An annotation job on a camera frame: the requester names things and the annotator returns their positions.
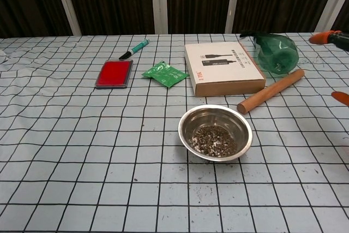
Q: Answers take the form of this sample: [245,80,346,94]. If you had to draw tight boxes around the stainless steel bowl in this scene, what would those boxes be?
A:
[178,104,254,162]

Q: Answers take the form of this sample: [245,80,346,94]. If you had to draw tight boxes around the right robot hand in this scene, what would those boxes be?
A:
[309,29,349,106]

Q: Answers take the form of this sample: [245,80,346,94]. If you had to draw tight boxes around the red ink pad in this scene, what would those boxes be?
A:
[94,59,134,90]

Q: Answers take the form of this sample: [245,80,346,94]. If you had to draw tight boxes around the green foil packet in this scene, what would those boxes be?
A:
[141,60,190,89]

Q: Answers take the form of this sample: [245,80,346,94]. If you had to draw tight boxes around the white and kraft cardboard box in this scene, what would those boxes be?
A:
[184,41,267,98]

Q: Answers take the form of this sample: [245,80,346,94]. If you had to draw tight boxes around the wooden rolling pin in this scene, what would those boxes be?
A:
[236,69,305,114]

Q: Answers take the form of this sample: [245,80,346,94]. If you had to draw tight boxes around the dark crushed seed mix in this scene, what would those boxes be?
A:
[190,126,237,158]

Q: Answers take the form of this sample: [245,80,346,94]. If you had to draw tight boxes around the checked light blue tablecloth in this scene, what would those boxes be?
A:
[0,31,349,233]

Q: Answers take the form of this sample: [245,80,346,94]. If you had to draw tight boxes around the green marker pen black cap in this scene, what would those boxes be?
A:
[118,39,151,61]

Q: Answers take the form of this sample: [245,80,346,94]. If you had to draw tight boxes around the green plastic spray bottle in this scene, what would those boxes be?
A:
[239,31,300,75]

